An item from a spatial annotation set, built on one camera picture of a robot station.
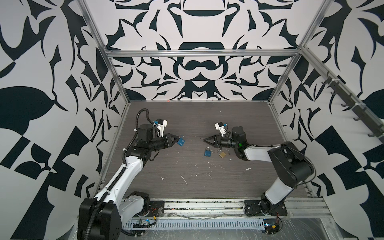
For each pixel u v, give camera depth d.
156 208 0.73
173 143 0.75
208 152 0.93
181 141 0.79
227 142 0.78
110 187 0.44
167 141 0.69
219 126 0.84
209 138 0.84
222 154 0.92
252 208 0.74
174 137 0.77
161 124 0.73
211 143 0.81
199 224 0.87
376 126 0.53
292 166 0.48
